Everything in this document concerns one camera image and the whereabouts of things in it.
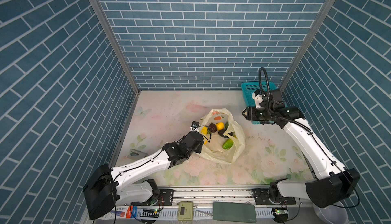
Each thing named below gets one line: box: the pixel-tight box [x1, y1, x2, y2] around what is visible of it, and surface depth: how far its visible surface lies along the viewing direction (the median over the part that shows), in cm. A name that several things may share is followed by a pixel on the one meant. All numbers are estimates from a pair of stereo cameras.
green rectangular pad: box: [212, 201, 257, 223], surface depth 72 cm
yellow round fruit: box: [215, 122, 225, 131], surface depth 98 cm
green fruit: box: [221, 138, 234, 150], surface depth 90 cm
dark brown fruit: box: [208, 123, 218, 133], surface depth 97 cm
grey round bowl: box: [313, 201, 350, 224], surface depth 66 cm
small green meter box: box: [177, 200, 194, 221], surface depth 70 cm
